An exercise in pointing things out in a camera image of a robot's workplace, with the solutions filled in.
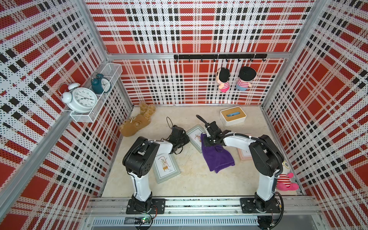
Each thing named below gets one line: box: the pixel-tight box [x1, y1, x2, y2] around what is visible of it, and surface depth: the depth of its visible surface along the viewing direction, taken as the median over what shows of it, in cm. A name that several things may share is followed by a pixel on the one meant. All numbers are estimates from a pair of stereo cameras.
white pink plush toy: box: [276, 160, 299, 192], surface depth 78 cm
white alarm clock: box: [61, 82, 98, 114], surface depth 63 cm
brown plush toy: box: [119, 102, 156, 138], surface depth 106 cm
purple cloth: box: [200, 133, 236, 174], surface depth 90 cm
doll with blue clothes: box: [235, 66, 257, 92], surface depth 100 cm
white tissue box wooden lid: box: [219, 106, 247, 127], surface depth 110 cm
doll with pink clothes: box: [215, 67, 230, 93], surface depth 97 cm
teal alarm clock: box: [91, 73, 112, 95], surface depth 73 cm
